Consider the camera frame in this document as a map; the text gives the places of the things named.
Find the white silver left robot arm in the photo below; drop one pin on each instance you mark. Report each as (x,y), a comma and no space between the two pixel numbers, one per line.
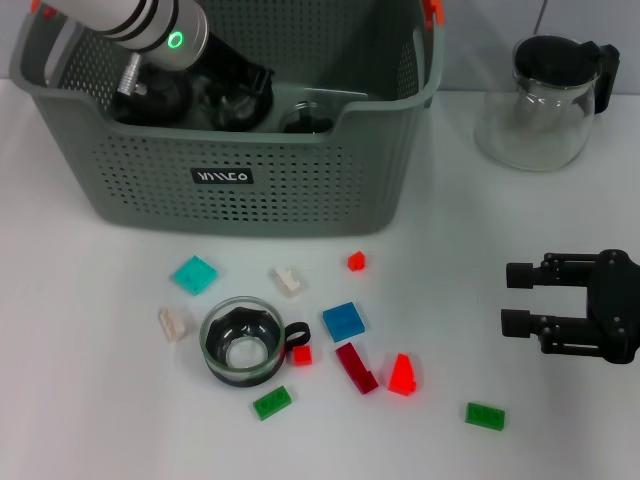
(140,20)

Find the green two-stud brick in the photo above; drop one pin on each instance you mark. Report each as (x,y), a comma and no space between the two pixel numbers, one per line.
(272,403)
(484,415)

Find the glass teacup black holder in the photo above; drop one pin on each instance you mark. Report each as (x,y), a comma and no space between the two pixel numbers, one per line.
(237,107)
(260,325)
(305,122)

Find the left gripper silver connector plug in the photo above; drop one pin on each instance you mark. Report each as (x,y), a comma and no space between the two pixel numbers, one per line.
(131,75)

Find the teal square toy brick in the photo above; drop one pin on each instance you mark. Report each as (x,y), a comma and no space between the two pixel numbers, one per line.
(196,276)

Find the black ceramic teapot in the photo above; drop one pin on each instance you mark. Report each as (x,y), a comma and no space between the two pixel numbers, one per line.
(165,102)

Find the dark red long brick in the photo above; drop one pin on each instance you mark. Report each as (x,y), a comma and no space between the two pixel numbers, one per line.
(356,372)

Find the white toy brick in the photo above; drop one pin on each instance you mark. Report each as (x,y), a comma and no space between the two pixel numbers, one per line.
(175,322)
(290,282)

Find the bright red wedge brick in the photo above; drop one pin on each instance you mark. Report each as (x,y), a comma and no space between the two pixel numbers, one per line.
(401,377)

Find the small red square brick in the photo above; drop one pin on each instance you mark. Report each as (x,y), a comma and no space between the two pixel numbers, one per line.
(302,356)

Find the blue square four-stud brick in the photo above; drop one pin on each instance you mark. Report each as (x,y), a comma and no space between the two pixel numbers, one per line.
(343,322)

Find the grey perforated plastic storage bin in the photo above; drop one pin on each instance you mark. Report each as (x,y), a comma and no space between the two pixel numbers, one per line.
(300,200)

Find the small red brick side stud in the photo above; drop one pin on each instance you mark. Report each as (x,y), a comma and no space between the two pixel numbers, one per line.
(356,261)

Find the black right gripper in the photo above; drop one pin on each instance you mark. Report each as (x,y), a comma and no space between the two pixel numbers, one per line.
(625,305)

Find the glass pitcher black lid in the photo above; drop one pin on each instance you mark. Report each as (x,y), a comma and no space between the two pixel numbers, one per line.
(555,60)

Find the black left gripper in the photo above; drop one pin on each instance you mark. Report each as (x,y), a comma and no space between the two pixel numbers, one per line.
(230,70)

